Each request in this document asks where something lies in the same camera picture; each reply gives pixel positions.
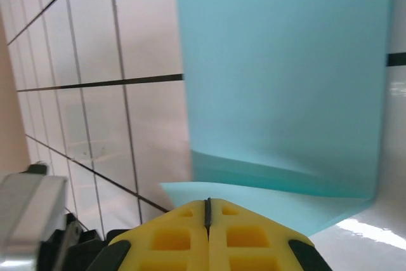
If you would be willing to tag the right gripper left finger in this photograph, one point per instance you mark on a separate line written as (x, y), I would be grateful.
(165, 242)

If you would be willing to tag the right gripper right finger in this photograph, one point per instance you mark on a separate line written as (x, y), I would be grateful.
(253, 242)

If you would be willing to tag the light blue paper sheet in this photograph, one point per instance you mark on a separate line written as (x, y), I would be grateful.
(285, 77)

